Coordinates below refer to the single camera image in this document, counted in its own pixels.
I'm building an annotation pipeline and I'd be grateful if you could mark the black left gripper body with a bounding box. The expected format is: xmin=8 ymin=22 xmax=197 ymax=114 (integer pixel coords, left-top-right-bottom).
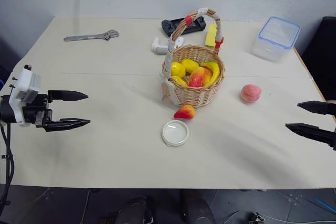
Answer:
xmin=22 ymin=93 xmax=53 ymax=131

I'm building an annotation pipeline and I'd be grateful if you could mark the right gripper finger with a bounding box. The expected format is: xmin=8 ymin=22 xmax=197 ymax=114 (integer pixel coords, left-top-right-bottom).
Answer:
xmin=297 ymin=100 xmax=336 ymax=117
xmin=285 ymin=122 xmax=336 ymax=152

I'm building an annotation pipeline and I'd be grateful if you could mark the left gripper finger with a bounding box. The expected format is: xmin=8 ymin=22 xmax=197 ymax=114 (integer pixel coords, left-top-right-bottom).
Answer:
xmin=43 ymin=118 xmax=91 ymax=133
xmin=47 ymin=90 xmax=89 ymax=102

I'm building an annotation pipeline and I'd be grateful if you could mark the grey adjustable wrench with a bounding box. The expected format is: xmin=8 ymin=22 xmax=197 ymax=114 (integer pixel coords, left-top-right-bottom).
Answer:
xmin=63 ymin=29 xmax=120 ymax=43

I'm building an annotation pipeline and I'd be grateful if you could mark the pink peach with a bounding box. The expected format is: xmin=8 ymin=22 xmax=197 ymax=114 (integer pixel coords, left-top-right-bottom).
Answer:
xmin=240 ymin=83 xmax=263 ymax=103

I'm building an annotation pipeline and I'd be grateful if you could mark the clear container with blue lid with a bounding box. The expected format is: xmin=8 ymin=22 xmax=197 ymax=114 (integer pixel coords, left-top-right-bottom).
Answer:
xmin=251 ymin=16 xmax=301 ymax=62

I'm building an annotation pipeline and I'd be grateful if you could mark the white round lid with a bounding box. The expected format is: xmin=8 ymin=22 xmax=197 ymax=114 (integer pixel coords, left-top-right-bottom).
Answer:
xmin=161 ymin=119 xmax=191 ymax=147

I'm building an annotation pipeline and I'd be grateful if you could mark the round yellow lemon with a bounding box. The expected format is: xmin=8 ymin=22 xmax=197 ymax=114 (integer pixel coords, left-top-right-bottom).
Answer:
xmin=171 ymin=61 xmax=187 ymax=78

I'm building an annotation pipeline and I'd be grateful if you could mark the large red yellow mango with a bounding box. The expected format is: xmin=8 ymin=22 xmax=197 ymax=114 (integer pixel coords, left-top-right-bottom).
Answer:
xmin=187 ymin=66 xmax=206 ymax=88

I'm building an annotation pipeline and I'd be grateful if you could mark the yellow pear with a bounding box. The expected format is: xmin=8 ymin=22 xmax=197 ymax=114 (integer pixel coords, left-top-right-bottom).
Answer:
xmin=181 ymin=58 xmax=200 ymax=73

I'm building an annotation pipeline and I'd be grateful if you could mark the yellow sponge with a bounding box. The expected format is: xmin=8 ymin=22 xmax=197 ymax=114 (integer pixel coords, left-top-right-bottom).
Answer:
xmin=204 ymin=23 xmax=219 ymax=48

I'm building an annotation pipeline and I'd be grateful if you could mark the black handheld game console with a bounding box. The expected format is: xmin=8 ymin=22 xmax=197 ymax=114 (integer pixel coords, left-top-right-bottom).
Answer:
xmin=161 ymin=16 xmax=206 ymax=38

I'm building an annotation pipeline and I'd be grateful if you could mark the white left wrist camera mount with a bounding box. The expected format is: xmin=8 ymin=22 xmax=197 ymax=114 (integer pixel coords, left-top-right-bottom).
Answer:
xmin=8 ymin=64 xmax=43 ymax=128

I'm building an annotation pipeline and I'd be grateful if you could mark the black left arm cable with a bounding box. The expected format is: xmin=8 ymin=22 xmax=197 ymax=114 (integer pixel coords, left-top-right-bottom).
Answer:
xmin=0 ymin=122 xmax=15 ymax=207

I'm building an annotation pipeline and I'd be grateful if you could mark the white handle controller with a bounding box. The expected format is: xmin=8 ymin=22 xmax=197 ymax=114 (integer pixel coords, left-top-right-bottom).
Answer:
xmin=151 ymin=36 xmax=185 ymax=56

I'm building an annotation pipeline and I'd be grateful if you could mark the wicker basket with handle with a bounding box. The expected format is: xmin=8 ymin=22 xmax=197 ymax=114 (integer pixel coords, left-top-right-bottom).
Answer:
xmin=160 ymin=7 xmax=226 ymax=109

